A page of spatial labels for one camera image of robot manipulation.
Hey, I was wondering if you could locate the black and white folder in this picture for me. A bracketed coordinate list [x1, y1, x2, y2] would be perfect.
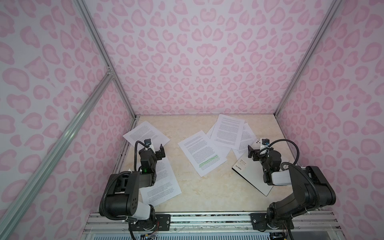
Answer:
[232, 140, 292, 196]

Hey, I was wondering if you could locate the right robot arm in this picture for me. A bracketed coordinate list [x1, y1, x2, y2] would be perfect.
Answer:
[248, 145, 336, 234]

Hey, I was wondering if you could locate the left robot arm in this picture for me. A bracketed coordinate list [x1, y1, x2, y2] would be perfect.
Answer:
[99, 141, 166, 227]

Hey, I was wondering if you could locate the centre highlighted paper sheet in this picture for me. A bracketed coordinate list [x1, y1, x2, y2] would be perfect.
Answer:
[178, 131, 227, 177]

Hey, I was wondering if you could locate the left diagonal aluminium bar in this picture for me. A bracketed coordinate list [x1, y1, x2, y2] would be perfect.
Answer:
[1, 73, 114, 240]

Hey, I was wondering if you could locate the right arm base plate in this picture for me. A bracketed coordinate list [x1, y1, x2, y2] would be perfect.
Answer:
[250, 213, 295, 232]

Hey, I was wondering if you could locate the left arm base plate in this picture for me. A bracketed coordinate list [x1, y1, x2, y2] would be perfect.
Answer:
[129, 214, 171, 232]

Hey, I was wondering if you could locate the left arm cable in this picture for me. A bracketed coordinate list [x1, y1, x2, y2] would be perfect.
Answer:
[100, 139, 148, 217]

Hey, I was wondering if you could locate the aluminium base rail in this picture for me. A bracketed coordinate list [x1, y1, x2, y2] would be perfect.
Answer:
[81, 211, 345, 240]

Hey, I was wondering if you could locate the left corner aluminium post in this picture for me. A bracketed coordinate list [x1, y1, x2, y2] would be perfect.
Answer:
[74, 0, 137, 120]

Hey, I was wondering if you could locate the corner aluminium post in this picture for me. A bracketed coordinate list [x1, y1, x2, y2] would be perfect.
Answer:
[274, 0, 344, 119]
[74, 0, 137, 120]

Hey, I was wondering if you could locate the right corner aluminium post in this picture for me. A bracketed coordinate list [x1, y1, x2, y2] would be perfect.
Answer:
[274, 0, 344, 119]

